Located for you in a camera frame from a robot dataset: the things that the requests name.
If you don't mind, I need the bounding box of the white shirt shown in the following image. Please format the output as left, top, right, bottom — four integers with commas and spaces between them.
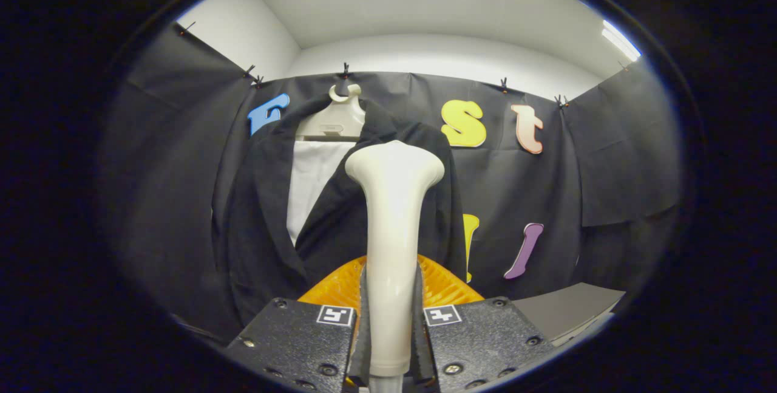
287, 140, 356, 247

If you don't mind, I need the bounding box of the white clothes hanger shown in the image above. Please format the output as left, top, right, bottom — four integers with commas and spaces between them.
296, 83, 367, 142

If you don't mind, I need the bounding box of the grey cabinet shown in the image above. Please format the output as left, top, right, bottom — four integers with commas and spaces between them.
512, 282, 626, 346

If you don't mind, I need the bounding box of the black backdrop cloth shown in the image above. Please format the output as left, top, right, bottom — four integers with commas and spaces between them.
100, 19, 684, 345

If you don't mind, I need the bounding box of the narrow ceiling light panel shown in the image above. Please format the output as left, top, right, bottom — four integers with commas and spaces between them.
601, 19, 642, 63

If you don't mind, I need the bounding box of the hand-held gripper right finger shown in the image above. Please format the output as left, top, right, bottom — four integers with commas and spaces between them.
416, 255, 556, 391

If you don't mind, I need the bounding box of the black suit jacket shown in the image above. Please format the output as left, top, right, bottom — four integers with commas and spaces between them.
211, 97, 468, 345

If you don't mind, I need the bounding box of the white garment steamer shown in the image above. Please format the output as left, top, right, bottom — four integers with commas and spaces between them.
345, 140, 446, 393

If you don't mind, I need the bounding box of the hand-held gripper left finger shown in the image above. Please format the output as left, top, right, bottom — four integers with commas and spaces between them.
225, 255, 368, 391

